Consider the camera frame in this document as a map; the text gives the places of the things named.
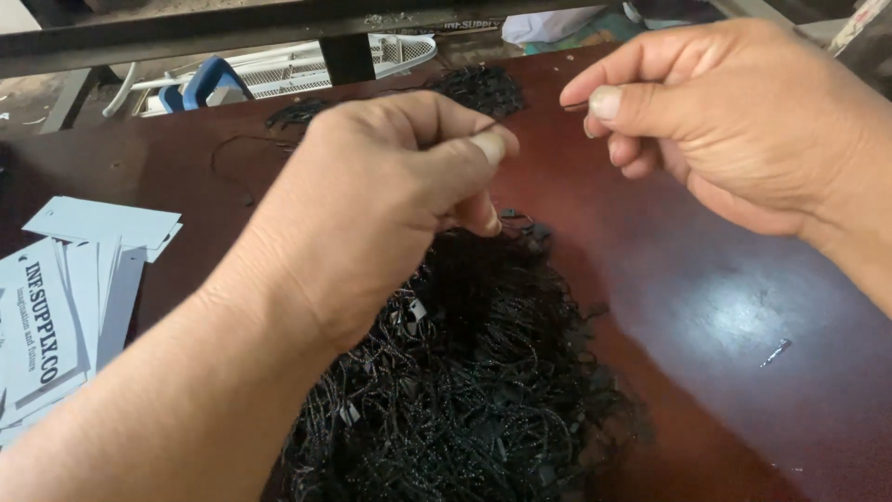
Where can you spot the person's left hand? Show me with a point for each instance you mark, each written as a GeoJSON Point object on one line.
{"type": "Point", "coordinates": [362, 202]}

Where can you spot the person's right hand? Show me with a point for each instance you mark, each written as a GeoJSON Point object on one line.
{"type": "Point", "coordinates": [732, 118]}

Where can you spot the white and green cloth heap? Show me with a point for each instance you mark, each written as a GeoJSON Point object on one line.
{"type": "Point", "coordinates": [571, 28]}

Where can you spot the blue plastic stool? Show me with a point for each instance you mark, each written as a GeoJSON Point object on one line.
{"type": "Point", "coordinates": [205, 83]}

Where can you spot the small metal scrap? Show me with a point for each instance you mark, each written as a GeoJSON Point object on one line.
{"type": "Point", "coordinates": [775, 353]}

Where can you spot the pile of white paper tags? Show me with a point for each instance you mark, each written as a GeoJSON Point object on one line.
{"type": "Point", "coordinates": [63, 314]}

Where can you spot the dark metal frame bar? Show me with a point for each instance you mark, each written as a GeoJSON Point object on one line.
{"type": "Point", "coordinates": [209, 31]}

